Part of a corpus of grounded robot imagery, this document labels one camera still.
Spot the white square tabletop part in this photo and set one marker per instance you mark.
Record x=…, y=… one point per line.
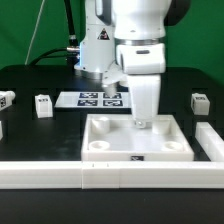
x=114, y=137

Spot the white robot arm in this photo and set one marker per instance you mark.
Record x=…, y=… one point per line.
x=110, y=23

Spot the white base tag plate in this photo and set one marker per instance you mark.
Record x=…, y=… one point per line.
x=74, y=99

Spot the white fence wall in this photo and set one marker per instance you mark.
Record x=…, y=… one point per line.
x=112, y=175
x=210, y=141

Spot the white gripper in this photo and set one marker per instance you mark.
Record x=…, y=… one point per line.
x=140, y=68

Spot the white right fence wall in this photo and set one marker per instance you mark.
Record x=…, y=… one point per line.
x=210, y=141

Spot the white front fence wall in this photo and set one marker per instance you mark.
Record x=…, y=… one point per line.
x=112, y=175

